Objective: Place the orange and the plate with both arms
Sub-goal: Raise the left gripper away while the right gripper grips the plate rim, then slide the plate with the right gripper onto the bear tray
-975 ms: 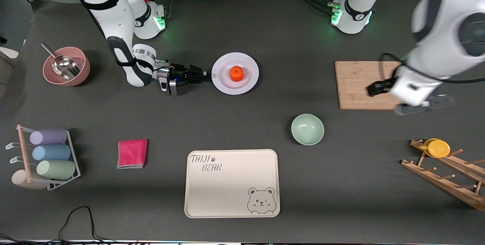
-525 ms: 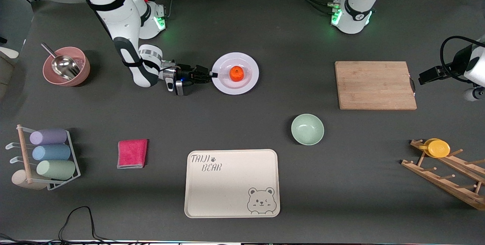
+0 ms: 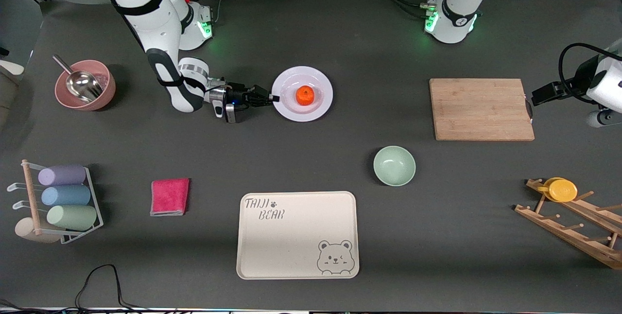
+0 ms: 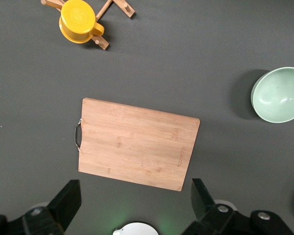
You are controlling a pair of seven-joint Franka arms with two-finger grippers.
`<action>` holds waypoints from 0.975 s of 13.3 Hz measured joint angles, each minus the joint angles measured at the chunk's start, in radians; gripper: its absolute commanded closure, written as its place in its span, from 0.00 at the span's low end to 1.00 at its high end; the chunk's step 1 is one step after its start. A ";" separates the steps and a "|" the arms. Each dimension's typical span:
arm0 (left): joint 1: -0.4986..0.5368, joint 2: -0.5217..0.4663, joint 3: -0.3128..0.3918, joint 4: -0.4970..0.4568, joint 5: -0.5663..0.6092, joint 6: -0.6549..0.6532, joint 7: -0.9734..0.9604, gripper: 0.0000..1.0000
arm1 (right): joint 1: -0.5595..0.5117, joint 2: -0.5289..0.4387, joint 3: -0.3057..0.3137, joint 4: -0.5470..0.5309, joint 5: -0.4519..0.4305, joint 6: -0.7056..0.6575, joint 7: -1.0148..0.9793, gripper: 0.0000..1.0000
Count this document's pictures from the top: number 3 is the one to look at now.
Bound orange fruit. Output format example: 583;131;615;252
295;86;315;106

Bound white round plate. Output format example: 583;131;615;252
271;66;334;122

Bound wooden cutting board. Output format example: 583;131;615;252
429;78;536;141

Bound yellow cup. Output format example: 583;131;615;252
537;177;578;203

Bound pink folded cloth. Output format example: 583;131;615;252
150;178;190;216

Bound pink bowl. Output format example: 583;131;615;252
55;60;117;111

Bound wooden peg drying rack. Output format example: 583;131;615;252
515;178;622;270

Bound beige bear print tray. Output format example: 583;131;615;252
236;191;360;280

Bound light green bowl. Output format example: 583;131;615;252
373;146;416;187

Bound metal scoop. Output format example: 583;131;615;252
52;55;104;103

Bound purple cup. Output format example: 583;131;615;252
38;164;87;186

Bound blue cup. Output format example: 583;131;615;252
41;185;92;207

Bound green cup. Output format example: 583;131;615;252
47;205;98;231

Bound wooden rod of cup rack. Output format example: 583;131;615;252
21;159;43;236

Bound beige cup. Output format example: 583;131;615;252
15;217;61;244

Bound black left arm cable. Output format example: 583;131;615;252
558;43;622;105

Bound white wire cup rack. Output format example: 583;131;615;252
7;166;104;245

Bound black cable on table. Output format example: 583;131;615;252
73;264;146;311

